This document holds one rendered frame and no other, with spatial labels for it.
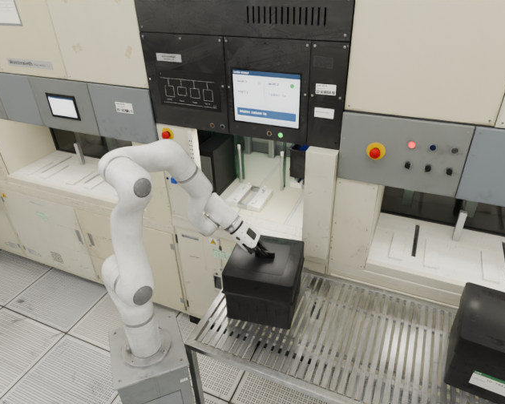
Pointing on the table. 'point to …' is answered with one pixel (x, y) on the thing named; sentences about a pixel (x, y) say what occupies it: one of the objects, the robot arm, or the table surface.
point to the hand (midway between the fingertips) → (262, 252)
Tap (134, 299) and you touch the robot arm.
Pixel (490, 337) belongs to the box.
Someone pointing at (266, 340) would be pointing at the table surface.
